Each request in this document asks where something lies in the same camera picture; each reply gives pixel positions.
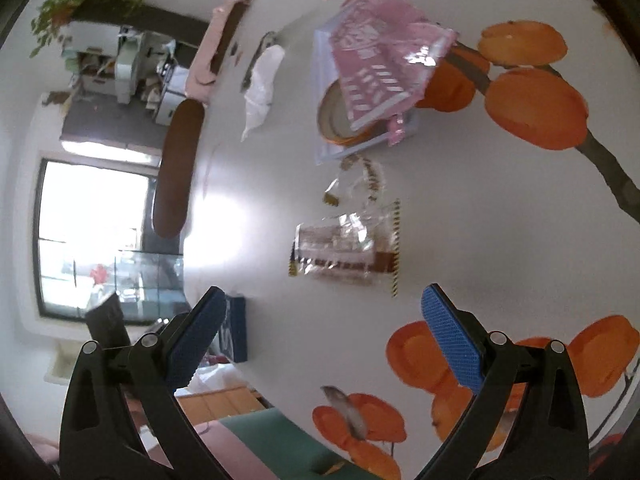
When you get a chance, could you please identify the clear wrapper with gold print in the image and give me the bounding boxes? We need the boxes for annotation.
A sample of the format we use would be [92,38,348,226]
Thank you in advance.
[322,155,386,211]

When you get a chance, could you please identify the clear wrapper with striped edge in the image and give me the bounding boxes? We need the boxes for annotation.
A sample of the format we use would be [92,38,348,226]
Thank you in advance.
[287,199,402,298]

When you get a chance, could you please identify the clear plastic box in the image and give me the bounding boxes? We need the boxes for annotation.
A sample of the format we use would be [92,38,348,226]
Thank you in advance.
[312,25,421,166]

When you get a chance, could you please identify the white cabinet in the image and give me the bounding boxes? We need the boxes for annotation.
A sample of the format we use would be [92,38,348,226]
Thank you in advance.
[150,55,193,126]

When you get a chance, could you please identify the white crumpled tissue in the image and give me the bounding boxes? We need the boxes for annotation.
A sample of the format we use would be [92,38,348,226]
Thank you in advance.
[240,44,286,143]

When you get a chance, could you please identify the blue cartoon card box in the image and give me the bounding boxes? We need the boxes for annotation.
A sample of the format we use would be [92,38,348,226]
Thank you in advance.
[220,295,248,363]

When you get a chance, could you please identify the window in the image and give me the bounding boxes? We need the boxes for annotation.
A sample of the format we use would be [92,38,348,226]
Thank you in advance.
[32,157,186,321]

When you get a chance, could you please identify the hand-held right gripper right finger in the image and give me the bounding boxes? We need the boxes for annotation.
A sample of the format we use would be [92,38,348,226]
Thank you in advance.
[420,283,590,480]

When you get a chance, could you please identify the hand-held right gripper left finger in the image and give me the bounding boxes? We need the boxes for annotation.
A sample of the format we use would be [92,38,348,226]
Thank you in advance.
[59,286,228,480]

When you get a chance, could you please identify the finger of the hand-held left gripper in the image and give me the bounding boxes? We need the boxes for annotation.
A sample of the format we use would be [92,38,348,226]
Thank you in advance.
[84,291,130,350]

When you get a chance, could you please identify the brown tape roll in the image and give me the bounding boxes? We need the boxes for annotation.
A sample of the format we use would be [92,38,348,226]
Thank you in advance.
[316,80,391,146]

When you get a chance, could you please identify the pink flat object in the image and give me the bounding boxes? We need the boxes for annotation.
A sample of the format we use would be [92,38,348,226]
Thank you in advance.
[150,420,281,480]

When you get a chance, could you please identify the white plastic bag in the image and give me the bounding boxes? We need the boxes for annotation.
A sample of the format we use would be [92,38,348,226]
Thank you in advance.
[187,360,256,393]

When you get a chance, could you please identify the pink patterned packet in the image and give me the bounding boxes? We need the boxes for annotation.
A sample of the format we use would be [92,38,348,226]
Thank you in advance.
[327,0,458,147]

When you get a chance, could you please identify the green flat object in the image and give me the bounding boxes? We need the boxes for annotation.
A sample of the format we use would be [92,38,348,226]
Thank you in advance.
[217,406,386,480]

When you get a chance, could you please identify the chair with pink cloth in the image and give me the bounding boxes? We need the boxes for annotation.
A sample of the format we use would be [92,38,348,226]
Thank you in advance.
[186,0,252,106]

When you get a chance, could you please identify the cluttered shelf unit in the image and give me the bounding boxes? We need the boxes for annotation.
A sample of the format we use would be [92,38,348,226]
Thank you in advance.
[62,22,166,106]

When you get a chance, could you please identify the crumpled green-white wrapper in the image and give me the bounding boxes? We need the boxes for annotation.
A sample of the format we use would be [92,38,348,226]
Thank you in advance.
[241,31,278,93]

